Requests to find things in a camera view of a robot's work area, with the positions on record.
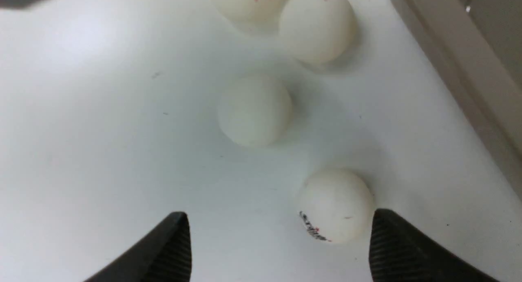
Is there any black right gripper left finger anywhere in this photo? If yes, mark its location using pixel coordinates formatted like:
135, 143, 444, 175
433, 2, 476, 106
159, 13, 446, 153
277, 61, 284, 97
86, 211, 192, 282

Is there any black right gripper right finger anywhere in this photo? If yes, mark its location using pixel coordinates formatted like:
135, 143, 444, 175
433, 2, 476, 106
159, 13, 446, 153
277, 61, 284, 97
369, 208, 494, 282

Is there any white ball red STIGA logo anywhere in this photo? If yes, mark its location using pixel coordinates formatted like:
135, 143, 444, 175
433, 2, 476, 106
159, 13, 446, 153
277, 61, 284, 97
296, 167, 375, 244

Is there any white ball cluster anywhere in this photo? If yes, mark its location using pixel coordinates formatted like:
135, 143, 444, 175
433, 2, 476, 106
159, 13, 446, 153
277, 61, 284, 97
217, 75, 293, 147
279, 0, 358, 65

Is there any white ball with logo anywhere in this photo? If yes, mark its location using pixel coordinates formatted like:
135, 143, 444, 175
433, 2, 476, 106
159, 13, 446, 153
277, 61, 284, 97
211, 0, 285, 23

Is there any brown plastic bin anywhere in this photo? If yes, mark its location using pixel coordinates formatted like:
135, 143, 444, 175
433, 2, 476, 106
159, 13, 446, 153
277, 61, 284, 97
390, 0, 522, 196

